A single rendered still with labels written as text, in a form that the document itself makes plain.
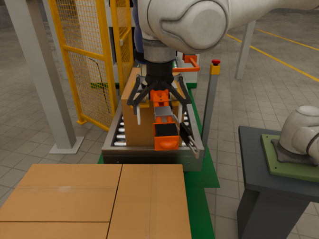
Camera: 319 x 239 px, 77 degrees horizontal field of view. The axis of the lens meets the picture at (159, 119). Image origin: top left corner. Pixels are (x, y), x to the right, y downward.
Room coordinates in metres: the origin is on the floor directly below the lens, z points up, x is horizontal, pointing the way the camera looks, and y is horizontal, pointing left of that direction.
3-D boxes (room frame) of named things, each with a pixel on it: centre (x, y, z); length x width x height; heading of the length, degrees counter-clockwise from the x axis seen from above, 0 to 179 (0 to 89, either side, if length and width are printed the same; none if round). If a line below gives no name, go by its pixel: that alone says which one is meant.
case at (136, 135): (1.41, 0.04, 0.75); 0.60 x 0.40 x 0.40; 179
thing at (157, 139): (0.52, -0.02, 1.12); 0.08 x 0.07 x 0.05; 5
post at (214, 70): (1.62, -0.46, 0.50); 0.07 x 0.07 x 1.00; 0
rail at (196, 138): (2.22, -0.29, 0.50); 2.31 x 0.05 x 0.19; 0
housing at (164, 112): (0.65, -0.01, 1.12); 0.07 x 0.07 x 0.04; 5
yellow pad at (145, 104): (1.10, 0.12, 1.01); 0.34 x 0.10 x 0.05; 5
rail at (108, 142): (2.22, 0.37, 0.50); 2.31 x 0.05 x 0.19; 0
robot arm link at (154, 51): (0.56, 0.00, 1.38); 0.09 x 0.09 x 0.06
